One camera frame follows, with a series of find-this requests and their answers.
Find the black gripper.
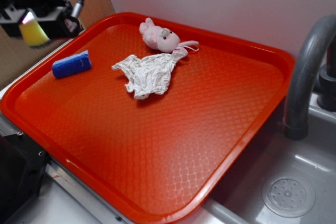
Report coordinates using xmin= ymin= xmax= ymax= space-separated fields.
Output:
xmin=1 ymin=0 xmax=82 ymax=40

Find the yellow green sponge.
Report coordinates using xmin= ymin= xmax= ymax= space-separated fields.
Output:
xmin=19 ymin=19 xmax=50 ymax=48

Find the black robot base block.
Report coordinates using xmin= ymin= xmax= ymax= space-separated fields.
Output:
xmin=1 ymin=134 xmax=49 ymax=223

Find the blue sponge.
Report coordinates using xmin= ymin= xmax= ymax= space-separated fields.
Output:
xmin=51 ymin=50 xmax=92 ymax=79

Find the crumpled white cloth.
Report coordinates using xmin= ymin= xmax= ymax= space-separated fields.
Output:
xmin=112 ymin=52 xmax=187 ymax=100

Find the pink plush bunny toy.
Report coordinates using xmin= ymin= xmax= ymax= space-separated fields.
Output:
xmin=139 ymin=17 xmax=199 ymax=54

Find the red plastic tray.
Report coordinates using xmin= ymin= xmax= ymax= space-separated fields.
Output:
xmin=1 ymin=13 xmax=294 ymax=223

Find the grey curved faucet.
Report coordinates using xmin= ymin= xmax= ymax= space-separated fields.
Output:
xmin=283 ymin=14 xmax=335 ymax=140

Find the grey plastic sink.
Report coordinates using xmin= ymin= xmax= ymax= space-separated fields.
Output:
xmin=203 ymin=91 xmax=336 ymax=224

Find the black faucet knob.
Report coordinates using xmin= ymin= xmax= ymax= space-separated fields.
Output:
xmin=317 ymin=41 xmax=335 ymax=112

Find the clear round sink drain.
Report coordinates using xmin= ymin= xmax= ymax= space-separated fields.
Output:
xmin=261 ymin=173 xmax=316 ymax=218

